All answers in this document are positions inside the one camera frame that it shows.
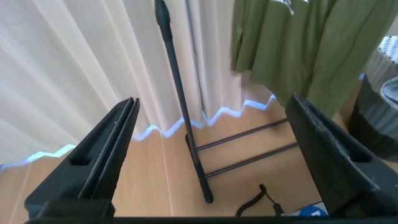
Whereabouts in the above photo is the green sleeveless shirt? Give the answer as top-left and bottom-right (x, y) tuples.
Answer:
(231, 0), (398, 119)

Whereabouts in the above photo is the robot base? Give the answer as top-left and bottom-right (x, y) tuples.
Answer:
(284, 202), (330, 218)

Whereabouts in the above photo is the white laundry basket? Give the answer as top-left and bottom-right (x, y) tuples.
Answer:
(348, 35), (398, 162)

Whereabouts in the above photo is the black cable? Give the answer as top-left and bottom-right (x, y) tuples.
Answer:
(235, 183), (285, 217)

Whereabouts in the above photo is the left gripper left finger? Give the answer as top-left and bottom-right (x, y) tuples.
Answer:
(24, 97), (141, 218)

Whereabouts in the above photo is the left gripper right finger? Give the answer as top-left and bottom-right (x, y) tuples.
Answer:
(285, 94), (398, 216)

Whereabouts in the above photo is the black clothes rack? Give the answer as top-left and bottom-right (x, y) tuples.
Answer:
(154, 0), (299, 205)

